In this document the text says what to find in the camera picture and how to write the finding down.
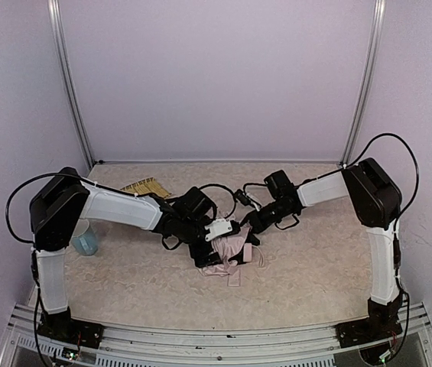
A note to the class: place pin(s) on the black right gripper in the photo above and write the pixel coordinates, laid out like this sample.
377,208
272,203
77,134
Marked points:
258,221

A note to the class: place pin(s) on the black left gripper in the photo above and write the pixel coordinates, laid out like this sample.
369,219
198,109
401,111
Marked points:
203,253

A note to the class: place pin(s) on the pink and black umbrella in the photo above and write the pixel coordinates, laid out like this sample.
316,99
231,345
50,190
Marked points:
234,251

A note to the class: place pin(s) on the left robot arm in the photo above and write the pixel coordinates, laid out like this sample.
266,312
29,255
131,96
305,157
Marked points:
101,256

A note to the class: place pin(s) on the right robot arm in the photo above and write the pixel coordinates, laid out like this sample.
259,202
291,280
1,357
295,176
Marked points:
376,200

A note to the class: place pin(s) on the yellow woven bamboo tray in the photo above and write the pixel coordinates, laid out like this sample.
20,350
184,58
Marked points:
146,186

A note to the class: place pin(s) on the light blue cup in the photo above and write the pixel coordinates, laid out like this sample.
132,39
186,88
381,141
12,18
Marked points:
84,239

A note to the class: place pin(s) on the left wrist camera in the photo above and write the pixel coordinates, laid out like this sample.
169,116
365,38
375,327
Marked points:
220,228

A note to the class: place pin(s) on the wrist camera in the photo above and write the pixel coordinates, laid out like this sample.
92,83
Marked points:
220,228
243,198

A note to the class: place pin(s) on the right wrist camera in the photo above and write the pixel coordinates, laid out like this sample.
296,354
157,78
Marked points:
243,198

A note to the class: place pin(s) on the aluminium front rail frame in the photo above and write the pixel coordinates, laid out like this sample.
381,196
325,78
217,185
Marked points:
322,344

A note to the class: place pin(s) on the right aluminium corner post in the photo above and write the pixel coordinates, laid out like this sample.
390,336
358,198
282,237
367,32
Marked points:
367,78

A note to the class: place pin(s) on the aluminium corner post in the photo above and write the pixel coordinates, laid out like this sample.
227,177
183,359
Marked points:
67,77
367,78

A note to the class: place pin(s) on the left aluminium corner post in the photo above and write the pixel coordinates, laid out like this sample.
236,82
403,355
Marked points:
67,77

